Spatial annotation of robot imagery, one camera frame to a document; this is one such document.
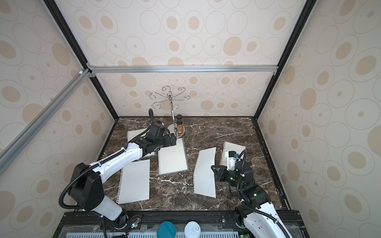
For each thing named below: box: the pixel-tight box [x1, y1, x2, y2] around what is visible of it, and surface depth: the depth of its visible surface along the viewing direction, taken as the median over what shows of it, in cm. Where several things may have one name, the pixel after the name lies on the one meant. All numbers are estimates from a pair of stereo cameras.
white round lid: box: [184, 220, 201, 238], surface depth 68 cm
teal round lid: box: [156, 221, 177, 238], surface depth 66 cm
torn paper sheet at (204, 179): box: [193, 146, 217, 199], surface depth 85 cm
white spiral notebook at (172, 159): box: [157, 137, 189, 176], surface depth 97 cm
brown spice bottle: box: [176, 119, 184, 135], surface depth 105 cm
